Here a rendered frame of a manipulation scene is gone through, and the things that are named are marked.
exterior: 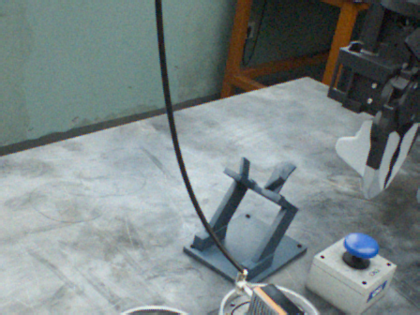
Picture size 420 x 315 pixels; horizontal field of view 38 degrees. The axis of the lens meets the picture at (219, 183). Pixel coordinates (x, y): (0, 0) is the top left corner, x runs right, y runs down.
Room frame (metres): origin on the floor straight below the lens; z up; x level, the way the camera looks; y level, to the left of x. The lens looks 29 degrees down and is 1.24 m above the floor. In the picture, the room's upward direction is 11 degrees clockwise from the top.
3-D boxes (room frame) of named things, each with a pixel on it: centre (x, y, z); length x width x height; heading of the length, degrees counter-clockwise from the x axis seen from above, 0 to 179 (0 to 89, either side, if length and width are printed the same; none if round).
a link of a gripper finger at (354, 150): (0.59, -0.14, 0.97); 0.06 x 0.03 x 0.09; 52
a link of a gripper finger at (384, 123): (0.57, -0.15, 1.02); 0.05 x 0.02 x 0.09; 142
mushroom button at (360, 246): (0.59, -0.17, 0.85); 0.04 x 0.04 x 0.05
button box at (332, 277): (0.59, -0.17, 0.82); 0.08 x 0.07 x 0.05; 143
